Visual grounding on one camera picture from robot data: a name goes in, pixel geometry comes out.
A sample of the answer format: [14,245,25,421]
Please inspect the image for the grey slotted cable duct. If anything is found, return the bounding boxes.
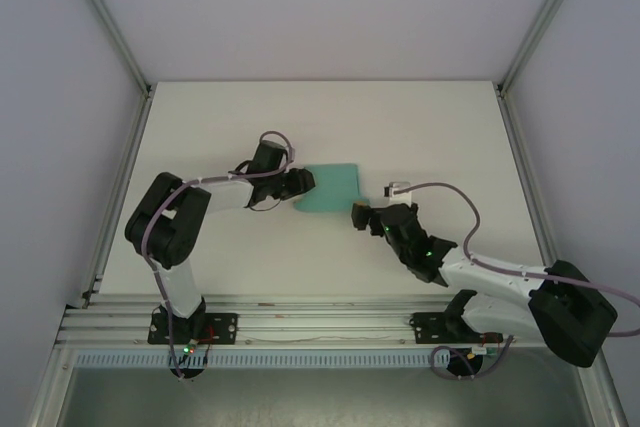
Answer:
[73,351,556,370]

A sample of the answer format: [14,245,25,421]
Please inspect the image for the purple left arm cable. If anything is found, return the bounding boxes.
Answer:
[141,130,299,381]

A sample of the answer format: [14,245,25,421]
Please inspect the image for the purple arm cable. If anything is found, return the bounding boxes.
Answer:
[392,181,640,339]
[141,130,299,381]

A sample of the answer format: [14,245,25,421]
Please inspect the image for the teal cloth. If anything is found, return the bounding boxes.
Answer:
[293,161,372,215]

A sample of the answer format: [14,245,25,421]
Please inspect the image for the aluminium frame corner post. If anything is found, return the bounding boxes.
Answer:
[497,0,594,93]
[60,0,154,96]

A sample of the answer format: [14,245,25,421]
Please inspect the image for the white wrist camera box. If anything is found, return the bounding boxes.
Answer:
[383,179,419,208]

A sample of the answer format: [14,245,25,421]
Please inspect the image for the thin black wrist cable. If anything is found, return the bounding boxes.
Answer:
[247,195,282,213]

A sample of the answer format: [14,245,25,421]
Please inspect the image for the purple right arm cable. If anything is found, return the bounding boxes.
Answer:
[392,181,640,339]

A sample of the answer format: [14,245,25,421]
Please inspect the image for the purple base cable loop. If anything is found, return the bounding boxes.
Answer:
[430,334,515,381]

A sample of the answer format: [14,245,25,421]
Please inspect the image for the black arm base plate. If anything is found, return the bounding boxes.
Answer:
[147,311,239,347]
[410,311,474,347]

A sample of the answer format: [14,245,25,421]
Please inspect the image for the grey metal panel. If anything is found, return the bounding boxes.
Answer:
[27,365,629,427]

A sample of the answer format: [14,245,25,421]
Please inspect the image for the aluminium table side rail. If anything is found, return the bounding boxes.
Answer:
[495,85,557,268]
[79,89,154,309]

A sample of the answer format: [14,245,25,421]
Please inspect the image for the aluminium mounting rail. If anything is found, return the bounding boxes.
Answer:
[58,295,549,349]

